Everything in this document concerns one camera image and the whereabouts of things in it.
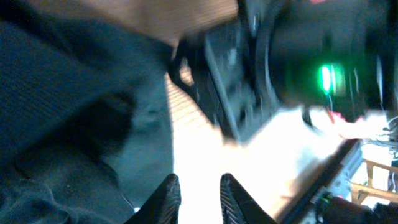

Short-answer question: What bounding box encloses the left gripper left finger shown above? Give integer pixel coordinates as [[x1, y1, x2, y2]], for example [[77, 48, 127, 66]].
[[125, 174, 181, 224]]

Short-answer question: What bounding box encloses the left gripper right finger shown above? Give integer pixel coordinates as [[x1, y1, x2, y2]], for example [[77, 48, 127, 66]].
[[220, 173, 277, 224]]

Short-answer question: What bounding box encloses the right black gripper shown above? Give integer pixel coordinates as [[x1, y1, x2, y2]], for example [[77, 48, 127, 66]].
[[168, 0, 397, 142]]

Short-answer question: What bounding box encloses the black t-shirt with white logo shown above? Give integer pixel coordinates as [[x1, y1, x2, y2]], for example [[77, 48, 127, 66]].
[[1, 19, 173, 223]]

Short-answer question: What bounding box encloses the wooden furniture in background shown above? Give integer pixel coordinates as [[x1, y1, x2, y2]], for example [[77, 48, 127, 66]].
[[350, 159, 397, 205]]

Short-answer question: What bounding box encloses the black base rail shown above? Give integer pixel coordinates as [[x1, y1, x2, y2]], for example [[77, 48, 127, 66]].
[[277, 139, 363, 224]]

